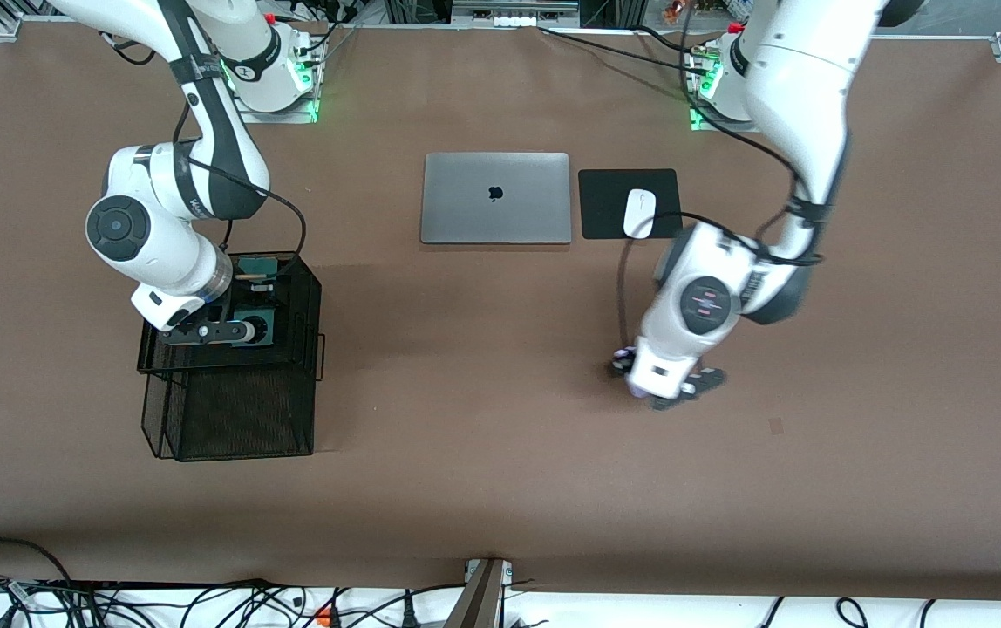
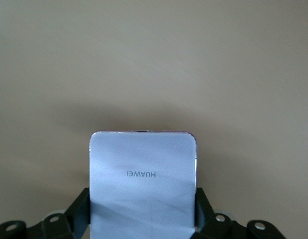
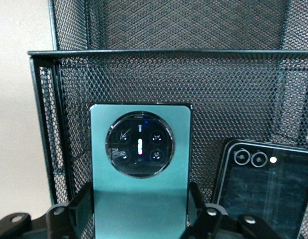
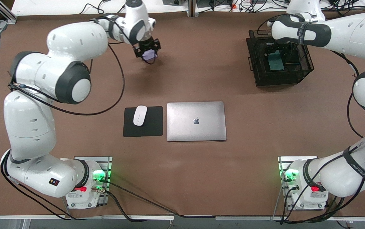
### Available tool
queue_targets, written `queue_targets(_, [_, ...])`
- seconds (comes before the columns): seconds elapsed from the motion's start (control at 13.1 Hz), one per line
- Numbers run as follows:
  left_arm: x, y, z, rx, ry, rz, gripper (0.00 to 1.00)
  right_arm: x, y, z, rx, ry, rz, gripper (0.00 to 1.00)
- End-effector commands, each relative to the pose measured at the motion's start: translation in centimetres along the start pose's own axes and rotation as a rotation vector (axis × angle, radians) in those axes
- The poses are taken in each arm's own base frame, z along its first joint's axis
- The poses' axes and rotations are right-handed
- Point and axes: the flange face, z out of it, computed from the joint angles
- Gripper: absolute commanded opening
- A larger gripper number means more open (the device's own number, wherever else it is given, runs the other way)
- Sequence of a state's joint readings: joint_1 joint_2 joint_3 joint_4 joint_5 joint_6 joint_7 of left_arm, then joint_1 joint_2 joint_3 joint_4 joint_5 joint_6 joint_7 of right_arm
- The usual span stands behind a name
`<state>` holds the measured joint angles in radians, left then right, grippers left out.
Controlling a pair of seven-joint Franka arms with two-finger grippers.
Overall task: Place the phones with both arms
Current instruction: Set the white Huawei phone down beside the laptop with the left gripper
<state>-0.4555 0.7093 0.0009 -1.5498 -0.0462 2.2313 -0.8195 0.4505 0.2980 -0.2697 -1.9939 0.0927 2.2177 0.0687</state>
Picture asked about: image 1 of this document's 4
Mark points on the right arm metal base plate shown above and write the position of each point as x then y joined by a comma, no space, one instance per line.
243,116

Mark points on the white computer mouse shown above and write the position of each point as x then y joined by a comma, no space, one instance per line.
640,214

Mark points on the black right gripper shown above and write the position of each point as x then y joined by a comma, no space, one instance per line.
249,303

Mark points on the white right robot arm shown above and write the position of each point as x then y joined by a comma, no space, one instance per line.
160,253

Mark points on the lavender flip phone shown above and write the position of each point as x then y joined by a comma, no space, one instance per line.
636,390

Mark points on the black mesh two-tier tray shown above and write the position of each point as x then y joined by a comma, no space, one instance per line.
239,419

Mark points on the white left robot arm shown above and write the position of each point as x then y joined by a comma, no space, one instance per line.
797,87

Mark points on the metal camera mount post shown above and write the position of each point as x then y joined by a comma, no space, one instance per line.
479,602

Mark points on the silver closed laptop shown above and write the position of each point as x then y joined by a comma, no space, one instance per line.
466,209

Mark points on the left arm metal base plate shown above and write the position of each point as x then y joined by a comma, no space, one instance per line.
710,125

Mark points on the black mouse pad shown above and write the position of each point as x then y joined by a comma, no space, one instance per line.
605,205

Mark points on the black power plug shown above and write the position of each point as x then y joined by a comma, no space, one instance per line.
409,617

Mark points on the white power strip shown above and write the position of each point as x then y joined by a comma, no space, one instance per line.
514,19

